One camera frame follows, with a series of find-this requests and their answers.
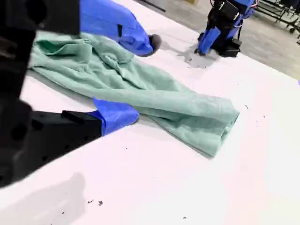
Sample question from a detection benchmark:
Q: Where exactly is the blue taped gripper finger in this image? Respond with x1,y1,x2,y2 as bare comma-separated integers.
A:
46,0,163,57
195,26,222,57
31,96,140,144

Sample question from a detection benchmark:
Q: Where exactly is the pale green T-shirt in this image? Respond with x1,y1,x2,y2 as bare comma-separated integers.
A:
28,30,240,158

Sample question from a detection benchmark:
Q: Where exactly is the black metal rack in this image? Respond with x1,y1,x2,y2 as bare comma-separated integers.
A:
254,0,300,34

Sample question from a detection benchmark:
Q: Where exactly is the black camera box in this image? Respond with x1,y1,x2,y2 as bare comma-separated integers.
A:
218,0,240,21

